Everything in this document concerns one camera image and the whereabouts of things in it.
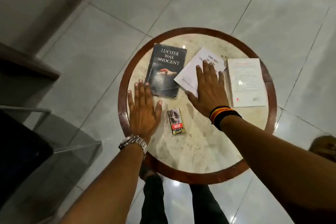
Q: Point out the person's right hand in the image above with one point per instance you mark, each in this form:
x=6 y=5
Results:
x=210 y=92

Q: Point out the person's left hand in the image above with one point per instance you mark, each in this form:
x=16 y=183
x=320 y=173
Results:
x=143 y=116

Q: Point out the person's left thumb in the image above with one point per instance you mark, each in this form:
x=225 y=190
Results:
x=158 y=108

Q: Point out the person's right middle finger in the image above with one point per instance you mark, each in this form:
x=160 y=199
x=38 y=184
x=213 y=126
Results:
x=206 y=71

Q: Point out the person's right little finger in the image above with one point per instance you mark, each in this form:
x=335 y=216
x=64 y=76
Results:
x=221 y=79

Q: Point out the person's left middle finger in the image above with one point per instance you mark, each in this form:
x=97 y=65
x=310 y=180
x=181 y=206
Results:
x=142 y=91

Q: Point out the person's right thumb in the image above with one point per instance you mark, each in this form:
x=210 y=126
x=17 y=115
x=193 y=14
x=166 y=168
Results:
x=192 y=97

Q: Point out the person's left little finger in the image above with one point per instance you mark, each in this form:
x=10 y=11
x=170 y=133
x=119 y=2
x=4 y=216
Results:
x=130 y=99

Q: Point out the person's right forearm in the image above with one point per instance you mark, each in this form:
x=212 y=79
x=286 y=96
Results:
x=278 y=168

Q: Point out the person's left forearm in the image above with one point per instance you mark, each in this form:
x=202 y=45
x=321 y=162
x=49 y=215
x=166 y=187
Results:
x=112 y=187

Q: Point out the white cover book black lettering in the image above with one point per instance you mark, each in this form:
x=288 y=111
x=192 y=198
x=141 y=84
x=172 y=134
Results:
x=190 y=71

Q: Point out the small cigarette packet red label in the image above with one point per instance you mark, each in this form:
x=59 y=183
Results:
x=175 y=121

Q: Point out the white book small print cover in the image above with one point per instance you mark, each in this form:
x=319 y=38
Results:
x=246 y=82

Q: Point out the red yellow striped wristband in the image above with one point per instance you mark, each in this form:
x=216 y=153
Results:
x=219 y=111

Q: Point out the dark cover paperback book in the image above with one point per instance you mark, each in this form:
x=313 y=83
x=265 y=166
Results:
x=166 y=70

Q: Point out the black wristband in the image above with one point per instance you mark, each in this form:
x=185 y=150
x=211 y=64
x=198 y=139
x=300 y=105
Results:
x=224 y=117

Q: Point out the silver metal wristwatch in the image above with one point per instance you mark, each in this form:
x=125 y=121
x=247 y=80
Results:
x=133 y=141

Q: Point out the round wooden rimmed marble table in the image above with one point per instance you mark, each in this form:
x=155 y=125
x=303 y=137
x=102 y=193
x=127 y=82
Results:
x=199 y=147

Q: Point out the person's dark shoe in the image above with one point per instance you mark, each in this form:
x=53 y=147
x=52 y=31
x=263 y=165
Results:
x=146 y=171

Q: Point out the person's left leg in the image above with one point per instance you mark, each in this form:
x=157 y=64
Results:
x=153 y=202

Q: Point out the person's leg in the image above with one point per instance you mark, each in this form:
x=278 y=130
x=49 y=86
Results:
x=207 y=205
x=153 y=202

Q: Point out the person's right leg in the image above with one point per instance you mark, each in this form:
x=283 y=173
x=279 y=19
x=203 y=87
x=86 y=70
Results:
x=207 y=205

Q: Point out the brown wooden furniture top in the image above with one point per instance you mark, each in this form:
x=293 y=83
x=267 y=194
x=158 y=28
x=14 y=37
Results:
x=26 y=61

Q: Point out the brown rounded object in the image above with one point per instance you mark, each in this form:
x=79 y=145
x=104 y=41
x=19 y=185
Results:
x=324 y=149

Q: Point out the black chair with metal frame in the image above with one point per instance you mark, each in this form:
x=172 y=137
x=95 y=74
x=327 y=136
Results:
x=23 y=150

